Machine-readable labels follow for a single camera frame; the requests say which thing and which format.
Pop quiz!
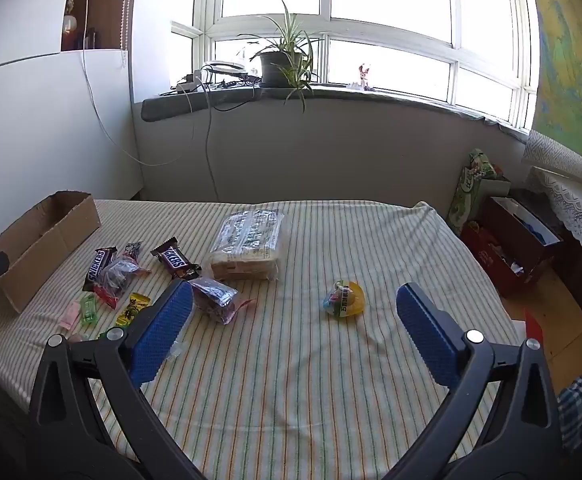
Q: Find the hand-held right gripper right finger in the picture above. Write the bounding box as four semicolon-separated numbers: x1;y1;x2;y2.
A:
381;282;564;480

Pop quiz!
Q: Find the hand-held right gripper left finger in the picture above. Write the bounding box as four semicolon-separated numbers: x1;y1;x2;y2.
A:
27;279;207;480

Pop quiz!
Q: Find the brown cardboard box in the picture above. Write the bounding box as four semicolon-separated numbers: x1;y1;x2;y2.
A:
0;191;102;314

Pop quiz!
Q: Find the green candy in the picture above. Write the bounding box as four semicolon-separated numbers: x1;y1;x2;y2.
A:
78;292;100;326

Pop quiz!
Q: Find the pink candy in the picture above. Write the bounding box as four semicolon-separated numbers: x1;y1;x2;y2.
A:
60;301;82;331

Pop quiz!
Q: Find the clear-wrapped bread loaf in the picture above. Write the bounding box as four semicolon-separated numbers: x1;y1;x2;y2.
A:
208;208;286;282

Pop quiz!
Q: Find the yellow snack packet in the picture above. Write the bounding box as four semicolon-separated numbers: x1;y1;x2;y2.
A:
116;294;152;326

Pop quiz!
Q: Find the clear purple snack packet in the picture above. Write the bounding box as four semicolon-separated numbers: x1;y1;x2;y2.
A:
189;276;257;326

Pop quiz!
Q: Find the clear red-ended snack packet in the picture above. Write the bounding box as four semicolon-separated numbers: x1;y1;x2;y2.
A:
93;257;152;310

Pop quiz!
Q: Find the brown chocolate bar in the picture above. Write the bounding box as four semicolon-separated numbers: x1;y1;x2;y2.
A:
82;246;118;292
150;236;203;281

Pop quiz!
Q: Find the yellow round candy pack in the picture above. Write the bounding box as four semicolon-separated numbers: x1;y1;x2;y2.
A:
322;280;368;322

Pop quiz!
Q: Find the red carton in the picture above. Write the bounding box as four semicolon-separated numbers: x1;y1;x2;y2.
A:
460;220;522;297

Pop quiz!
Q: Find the striped blanket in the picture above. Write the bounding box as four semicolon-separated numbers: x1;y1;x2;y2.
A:
0;199;522;480

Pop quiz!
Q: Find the green printed bag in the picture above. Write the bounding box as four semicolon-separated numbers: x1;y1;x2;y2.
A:
446;148;504;236

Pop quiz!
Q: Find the white cabinet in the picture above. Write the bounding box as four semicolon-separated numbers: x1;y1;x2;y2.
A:
0;0;144;256

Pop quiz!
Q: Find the blue checked cloth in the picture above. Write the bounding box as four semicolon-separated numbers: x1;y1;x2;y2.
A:
556;376;582;448

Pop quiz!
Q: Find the white lace cloth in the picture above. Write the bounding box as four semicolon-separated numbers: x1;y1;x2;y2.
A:
521;130;582;277

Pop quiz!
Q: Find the grey windowsill pad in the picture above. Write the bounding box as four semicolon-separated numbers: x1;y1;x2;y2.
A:
141;82;529;143

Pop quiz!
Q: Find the small animal figurine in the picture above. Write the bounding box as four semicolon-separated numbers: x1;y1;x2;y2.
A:
353;62;374;92

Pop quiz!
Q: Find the wooden shelf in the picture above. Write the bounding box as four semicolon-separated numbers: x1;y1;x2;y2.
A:
61;0;132;52

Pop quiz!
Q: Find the potted spider plant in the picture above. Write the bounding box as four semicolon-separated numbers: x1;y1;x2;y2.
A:
238;0;324;113

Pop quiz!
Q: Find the grey cable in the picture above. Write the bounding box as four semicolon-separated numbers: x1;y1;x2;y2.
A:
201;77;222;201

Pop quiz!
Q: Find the white cable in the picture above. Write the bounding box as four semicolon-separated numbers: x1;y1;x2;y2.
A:
80;0;198;167

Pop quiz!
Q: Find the black cable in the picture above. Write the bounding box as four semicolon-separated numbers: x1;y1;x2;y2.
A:
210;80;263;112

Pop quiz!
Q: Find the white ring lamp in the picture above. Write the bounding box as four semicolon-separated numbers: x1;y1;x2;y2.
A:
202;60;248;81

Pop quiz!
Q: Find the wall map poster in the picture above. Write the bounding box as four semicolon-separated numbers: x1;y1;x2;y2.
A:
524;0;582;161

